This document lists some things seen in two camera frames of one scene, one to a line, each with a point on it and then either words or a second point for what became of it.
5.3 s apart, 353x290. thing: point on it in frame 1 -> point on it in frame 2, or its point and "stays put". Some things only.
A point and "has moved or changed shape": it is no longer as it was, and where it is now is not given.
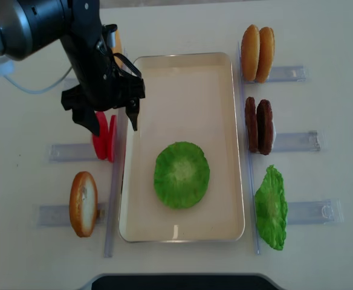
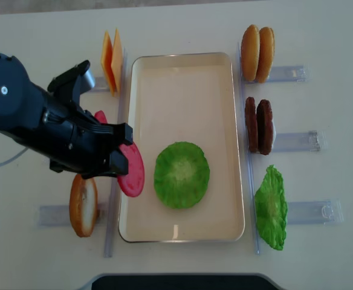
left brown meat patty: (251, 124) stays put
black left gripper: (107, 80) -> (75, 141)
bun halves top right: (250, 52) stays put
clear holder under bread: (58, 215) stays put
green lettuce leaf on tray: (181, 174) stays put
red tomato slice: (112, 138) has moved or changed shape
